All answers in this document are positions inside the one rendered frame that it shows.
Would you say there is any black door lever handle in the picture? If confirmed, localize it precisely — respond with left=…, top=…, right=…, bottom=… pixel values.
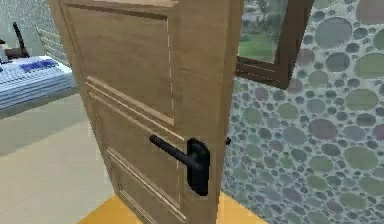
left=148, top=134, right=211, bottom=197

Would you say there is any brown framed window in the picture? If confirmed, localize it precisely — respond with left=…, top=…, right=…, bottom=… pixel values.
left=235, top=0, right=315, bottom=90

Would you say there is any light wooden room door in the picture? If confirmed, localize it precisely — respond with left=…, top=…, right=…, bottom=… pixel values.
left=48, top=0, right=244, bottom=224

